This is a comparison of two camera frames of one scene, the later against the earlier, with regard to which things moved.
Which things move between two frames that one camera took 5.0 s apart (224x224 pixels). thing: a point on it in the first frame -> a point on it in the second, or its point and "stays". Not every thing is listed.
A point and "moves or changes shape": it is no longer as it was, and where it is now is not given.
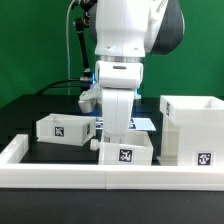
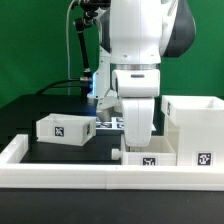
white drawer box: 69,129 stays
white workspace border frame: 15,174 stays
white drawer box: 138,150 moves or changes shape
